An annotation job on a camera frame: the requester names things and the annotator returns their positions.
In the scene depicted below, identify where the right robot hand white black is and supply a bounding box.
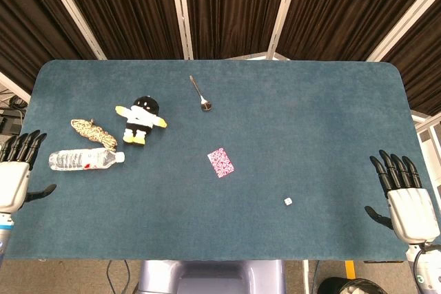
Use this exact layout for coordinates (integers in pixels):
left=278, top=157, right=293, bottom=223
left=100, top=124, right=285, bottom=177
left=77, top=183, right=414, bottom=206
left=364, top=149, right=441, bottom=244

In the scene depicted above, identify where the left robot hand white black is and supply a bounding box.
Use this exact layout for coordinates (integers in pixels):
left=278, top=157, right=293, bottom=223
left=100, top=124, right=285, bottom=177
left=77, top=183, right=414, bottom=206
left=0, top=129, right=57, bottom=212

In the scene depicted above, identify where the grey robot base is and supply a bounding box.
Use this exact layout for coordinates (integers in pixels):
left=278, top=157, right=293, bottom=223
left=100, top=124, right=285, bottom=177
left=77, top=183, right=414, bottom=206
left=136, top=259, right=287, bottom=294

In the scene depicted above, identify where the black electronics pile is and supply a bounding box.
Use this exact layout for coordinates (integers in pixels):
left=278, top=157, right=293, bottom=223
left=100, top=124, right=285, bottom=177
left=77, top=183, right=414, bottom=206
left=0, top=89, right=28, bottom=136

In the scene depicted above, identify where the clear plastic water bottle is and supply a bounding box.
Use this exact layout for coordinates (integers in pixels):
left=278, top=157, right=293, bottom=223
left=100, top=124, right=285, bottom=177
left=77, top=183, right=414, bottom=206
left=48, top=147, right=126, bottom=172

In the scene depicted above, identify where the white metal rack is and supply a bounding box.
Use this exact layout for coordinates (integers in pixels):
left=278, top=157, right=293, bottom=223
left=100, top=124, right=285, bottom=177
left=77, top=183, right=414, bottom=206
left=410, top=109, right=441, bottom=202

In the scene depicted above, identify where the black waste bin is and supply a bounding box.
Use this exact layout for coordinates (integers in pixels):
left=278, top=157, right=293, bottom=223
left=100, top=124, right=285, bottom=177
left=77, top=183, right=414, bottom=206
left=316, top=275, right=382, bottom=294

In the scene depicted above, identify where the black white penguin plush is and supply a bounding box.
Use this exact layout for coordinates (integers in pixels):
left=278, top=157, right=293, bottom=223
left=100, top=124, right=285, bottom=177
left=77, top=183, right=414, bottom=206
left=114, top=96, right=168, bottom=145

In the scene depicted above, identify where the blue felt table mat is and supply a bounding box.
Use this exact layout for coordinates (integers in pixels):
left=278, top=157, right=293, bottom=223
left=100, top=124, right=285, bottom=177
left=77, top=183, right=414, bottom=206
left=2, top=59, right=435, bottom=262

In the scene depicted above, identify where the red patterned playing card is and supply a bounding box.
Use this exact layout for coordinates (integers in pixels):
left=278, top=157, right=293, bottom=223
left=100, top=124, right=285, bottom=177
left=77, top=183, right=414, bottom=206
left=207, top=147, right=236, bottom=179

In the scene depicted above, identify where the metal spoon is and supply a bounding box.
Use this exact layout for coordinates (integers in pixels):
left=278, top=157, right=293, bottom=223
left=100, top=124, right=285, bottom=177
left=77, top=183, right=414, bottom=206
left=189, top=74, right=213, bottom=113

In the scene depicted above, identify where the dark pleated curtain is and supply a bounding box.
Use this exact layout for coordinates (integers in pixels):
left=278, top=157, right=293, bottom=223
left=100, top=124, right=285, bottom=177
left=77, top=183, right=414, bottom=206
left=0, top=0, right=441, bottom=116

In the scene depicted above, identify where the yellow braided rope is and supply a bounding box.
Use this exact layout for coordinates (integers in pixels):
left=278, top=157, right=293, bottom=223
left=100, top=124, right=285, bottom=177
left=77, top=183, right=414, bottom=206
left=70, top=118, right=119, bottom=151

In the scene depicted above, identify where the black floor cable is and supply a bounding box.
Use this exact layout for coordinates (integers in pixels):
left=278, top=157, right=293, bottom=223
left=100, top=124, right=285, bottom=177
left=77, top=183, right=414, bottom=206
left=105, top=260, right=132, bottom=294

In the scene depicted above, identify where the white partition frame post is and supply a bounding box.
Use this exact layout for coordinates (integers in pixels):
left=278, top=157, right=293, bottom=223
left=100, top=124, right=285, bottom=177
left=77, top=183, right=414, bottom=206
left=365, top=0, right=441, bottom=63
left=167, top=0, right=194, bottom=61
left=266, top=0, right=303, bottom=61
left=37, top=0, right=107, bottom=61

